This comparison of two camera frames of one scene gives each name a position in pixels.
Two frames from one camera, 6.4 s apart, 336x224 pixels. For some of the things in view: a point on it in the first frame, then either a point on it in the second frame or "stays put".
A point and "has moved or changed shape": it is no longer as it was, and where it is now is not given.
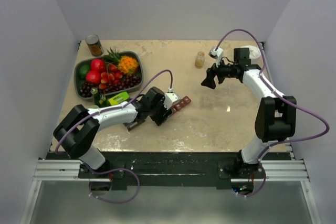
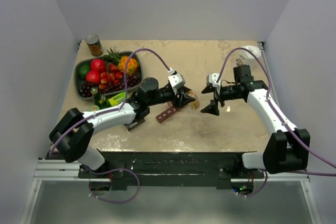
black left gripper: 161,118 → 185,100
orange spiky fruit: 127,65 stays put
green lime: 83,70 stays put
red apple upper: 98,65 stays put
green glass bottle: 99,99 stays put
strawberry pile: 113,75 stays put
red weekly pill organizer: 181,103 has moved or changed shape
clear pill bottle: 199,60 → 195,104
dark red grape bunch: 128,81 stays put
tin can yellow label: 94,44 stays put
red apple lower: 93,77 stays put
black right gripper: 209,81 → 212,108
